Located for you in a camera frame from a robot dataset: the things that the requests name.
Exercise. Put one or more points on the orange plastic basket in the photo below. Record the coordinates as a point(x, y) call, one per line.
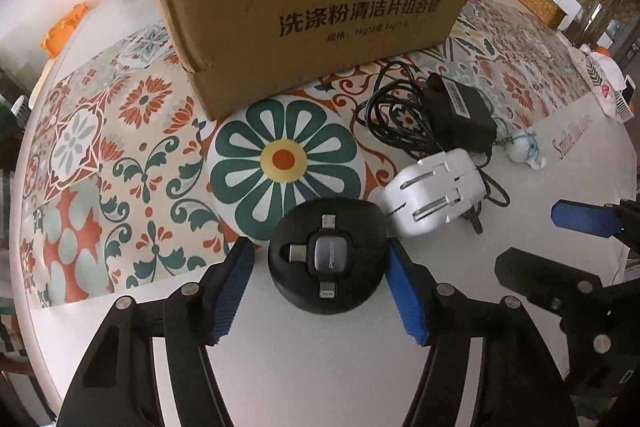
point(62, 29)

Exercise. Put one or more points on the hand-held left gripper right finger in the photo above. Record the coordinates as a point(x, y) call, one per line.
point(407, 297)

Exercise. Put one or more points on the white plug adapter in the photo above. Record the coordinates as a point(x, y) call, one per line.
point(435, 192)

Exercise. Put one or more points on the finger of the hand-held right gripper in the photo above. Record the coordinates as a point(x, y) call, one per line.
point(582, 219)
point(535, 274)

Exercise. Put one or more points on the brown cardboard box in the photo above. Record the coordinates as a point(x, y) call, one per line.
point(310, 7)

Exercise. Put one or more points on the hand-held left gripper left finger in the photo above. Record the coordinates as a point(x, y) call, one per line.
point(232, 292)

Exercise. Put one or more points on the white patterned pouch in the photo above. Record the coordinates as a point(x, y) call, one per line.
point(607, 79)

